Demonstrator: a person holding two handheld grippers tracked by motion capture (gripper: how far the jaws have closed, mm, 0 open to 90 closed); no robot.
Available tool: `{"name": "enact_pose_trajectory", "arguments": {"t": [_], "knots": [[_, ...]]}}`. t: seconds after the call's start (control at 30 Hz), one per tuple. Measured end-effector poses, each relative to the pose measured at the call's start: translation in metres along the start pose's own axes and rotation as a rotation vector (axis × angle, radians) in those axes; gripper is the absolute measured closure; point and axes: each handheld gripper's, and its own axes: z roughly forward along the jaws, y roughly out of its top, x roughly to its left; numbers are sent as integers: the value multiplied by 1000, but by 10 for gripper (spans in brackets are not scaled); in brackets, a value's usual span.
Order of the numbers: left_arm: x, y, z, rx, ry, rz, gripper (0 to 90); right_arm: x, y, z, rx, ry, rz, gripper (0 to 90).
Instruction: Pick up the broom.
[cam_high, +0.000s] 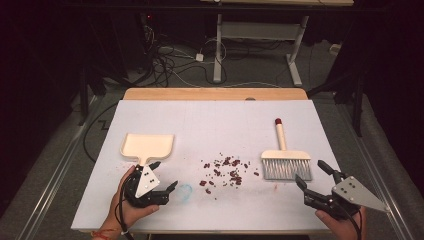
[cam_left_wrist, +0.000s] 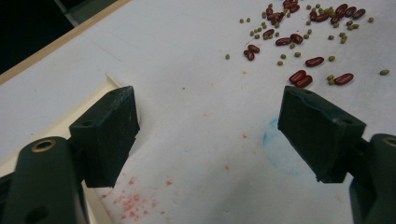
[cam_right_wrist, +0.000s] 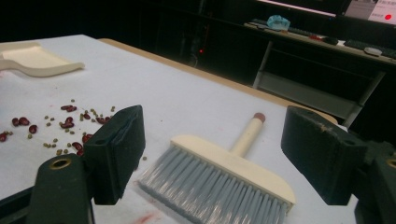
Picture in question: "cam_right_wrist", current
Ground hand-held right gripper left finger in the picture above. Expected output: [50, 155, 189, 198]
[83, 105, 147, 206]

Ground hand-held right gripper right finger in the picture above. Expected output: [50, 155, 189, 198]
[280, 105, 369, 207]

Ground cream brush with grey bristles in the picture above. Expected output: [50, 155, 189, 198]
[136, 112, 297, 224]

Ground red and green beans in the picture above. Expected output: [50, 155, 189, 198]
[0, 98, 149, 162]

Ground cream plastic dustpan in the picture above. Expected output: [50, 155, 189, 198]
[0, 41, 86, 78]

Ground white foam mat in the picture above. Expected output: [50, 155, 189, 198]
[0, 34, 359, 224]

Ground black computer mouse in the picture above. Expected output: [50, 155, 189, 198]
[321, 36, 340, 47]

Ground white computer mouse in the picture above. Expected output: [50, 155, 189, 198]
[363, 46, 383, 57]

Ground black keyboard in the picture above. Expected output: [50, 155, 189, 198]
[344, 38, 396, 59]

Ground light blue crumpled cap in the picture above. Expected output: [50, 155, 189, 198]
[266, 14, 291, 32]

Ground computer monitor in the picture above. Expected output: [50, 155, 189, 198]
[344, 0, 396, 26]

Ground white metal frame desk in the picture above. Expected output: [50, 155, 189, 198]
[244, 21, 396, 129]

